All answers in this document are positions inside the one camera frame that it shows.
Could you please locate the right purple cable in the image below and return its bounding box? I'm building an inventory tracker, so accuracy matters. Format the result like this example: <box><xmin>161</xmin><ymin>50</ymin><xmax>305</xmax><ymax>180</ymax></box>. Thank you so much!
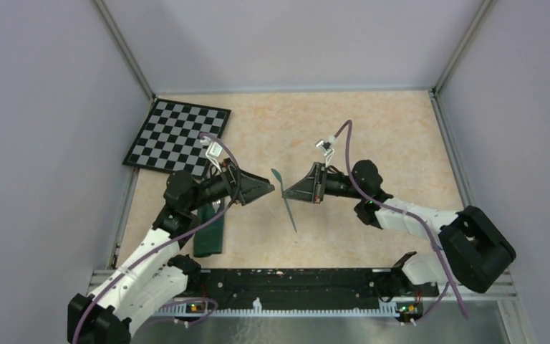
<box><xmin>332</xmin><ymin>119</ymin><xmax>470</xmax><ymax>326</ymax></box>

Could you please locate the purple cable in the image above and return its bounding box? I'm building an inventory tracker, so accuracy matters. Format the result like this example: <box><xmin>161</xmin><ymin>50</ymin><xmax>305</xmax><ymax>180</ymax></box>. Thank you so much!
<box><xmin>332</xmin><ymin>119</ymin><xmax>470</xmax><ymax>326</ymax></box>
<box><xmin>72</xmin><ymin>133</ymin><xmax>243</xmax><ymax>344</ymax></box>

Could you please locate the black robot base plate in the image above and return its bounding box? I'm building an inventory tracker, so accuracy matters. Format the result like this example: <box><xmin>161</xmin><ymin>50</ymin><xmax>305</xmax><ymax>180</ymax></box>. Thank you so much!
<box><xmin>183</xmin><ymin>268</ymin><xmax>440</xmax><ymax>310</ymax></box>

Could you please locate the teal plastic spoon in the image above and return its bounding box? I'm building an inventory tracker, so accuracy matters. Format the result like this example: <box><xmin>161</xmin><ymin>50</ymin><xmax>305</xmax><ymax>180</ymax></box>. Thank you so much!
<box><xmin>271</xmin><ymin>168</ymin><xmax>298</xmax><ymax>233</ymax></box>

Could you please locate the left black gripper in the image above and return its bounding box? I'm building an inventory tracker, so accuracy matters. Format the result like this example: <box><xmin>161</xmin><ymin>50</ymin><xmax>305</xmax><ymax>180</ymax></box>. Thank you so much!
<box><xmin>187</xmin><ymin>157</ymin><xmax>274</xmax><ymax>211</ymax></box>

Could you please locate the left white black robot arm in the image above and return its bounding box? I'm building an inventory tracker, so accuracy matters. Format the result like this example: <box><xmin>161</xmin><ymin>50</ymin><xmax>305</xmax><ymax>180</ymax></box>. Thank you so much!
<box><xmin>67</xmin><ymin>139</ymin><xmax>274</xmax><ymax>343</ymax></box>

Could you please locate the dark green cloth napkin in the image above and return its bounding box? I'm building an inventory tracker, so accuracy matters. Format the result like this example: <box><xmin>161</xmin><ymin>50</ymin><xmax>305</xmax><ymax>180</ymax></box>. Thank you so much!
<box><xmin>193</xmin><ymin>201</ymin><xmax>225</xmax><ymax>258</ymax></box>

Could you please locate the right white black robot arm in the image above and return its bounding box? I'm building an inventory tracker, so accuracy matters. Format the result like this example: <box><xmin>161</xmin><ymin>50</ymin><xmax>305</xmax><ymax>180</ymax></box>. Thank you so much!
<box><xmin>282</xmin><ymin>140</ymin><xmax>517</xmax><ymax>295</ymax></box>

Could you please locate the black grey checkerboard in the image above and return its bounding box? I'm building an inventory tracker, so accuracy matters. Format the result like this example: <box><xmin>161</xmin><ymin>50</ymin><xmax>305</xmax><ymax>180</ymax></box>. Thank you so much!
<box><xmin>122</xmin><ymin>98</ymin><xmax>231</xmax><ymax>178</ymax></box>

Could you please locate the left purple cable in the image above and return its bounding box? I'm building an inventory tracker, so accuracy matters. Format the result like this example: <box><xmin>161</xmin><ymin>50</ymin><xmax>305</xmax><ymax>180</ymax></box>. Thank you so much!
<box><xmin>72</xmin><ymin>133</ymin><xmax>243</xmax><ymax>344</ymax></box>

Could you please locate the white toothed cable rail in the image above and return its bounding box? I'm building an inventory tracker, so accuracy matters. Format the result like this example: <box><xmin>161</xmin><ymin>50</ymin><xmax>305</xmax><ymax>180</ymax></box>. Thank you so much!
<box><xmin>156</xmin><ymin>302</ymin><xmax>400</xmax><ymax>318</ymax></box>

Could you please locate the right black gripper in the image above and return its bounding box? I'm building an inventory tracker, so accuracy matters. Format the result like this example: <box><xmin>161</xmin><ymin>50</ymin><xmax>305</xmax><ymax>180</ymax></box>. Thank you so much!
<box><xmin>284</xmin><ymin>161</ymin><xmax>365</xmax><ymax>204</ymax></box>

